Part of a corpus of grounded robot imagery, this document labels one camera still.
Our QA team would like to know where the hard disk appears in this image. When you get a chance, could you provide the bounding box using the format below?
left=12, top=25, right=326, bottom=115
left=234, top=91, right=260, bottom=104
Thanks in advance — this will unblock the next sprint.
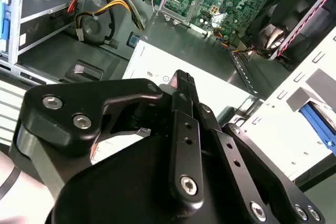
left=299, top=100, right=336, bottom=155

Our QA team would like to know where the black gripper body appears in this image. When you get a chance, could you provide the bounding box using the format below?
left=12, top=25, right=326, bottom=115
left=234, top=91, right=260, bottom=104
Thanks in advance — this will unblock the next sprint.
left=51, top=136, right=249, bottom=224

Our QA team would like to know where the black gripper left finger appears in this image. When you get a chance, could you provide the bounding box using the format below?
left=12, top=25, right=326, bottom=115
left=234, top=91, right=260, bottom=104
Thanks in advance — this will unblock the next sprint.
left=9, top=69, right=205, bottom=211

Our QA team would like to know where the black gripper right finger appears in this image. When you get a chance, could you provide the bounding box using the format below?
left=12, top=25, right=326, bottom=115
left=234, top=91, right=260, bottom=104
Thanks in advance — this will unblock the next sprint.
left=192, top=82, right=327, bottom=224

